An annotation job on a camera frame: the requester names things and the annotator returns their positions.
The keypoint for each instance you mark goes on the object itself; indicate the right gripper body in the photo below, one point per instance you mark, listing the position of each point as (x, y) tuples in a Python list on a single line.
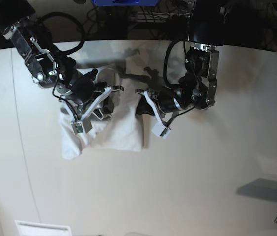
[(77, 89)]

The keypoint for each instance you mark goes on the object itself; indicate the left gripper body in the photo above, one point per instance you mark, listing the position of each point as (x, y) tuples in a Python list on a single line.
[(171, 100)]

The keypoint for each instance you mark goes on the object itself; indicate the white T-shirt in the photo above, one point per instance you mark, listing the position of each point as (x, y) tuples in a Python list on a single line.
[(122, 130)]

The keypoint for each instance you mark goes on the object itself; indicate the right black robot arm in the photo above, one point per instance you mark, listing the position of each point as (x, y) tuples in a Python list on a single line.
[(50, 66)]

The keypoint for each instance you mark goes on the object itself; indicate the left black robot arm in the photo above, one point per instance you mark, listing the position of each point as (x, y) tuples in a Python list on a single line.
[(202, 33)]

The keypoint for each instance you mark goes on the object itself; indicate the blue box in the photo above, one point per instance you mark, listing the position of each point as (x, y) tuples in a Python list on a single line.
[(125, 2)]

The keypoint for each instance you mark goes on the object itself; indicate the white paper sheet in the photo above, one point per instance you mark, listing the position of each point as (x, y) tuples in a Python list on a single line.
[(38, 229)]

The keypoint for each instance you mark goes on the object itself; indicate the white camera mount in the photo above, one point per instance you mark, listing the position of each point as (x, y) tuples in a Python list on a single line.
[(161, 128), (82, 114)]

